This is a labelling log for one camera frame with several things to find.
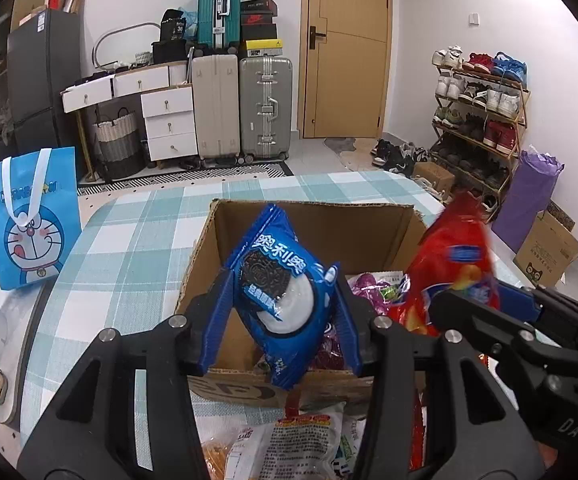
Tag wooden door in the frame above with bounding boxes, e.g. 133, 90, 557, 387
298, 0, 393, 139

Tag small cardboard box on floor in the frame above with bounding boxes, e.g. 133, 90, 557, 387
513, 210, 578, 287

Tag teal suitcase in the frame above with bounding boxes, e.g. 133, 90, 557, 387
197, 0, 241, 54

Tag silver suitcase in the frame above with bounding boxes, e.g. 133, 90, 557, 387
239, 56, 292, 160

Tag blue Doraemon tote bag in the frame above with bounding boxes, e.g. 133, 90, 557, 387
0, 146, 81, 290

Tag white drawer desk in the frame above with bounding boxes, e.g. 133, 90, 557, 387
62, 61, 200, 183

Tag stacked shoe boxes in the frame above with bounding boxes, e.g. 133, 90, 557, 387
239, 0, 283, 58

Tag beige suitcase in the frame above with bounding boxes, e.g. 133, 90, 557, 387
191, 54, 241, 159

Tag woven laundry basket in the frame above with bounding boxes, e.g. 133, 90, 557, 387
94, 107, 145, 181

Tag purple grape candy bag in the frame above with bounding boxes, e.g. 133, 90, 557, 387
310, 271, 411, 370

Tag blue Oreo packet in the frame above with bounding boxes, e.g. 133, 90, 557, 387
226, 204, 339, 391

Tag SF cardboard box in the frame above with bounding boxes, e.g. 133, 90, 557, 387
176, 200, 427, 408

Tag red Bugles chip bag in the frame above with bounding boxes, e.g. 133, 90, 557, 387
388, 192, 500, 336

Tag wooden shoe rack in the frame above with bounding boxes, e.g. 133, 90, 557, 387
429, 44, 531, 222

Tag dark grey refrigerator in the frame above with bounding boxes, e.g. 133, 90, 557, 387
7, 10, 81, 154

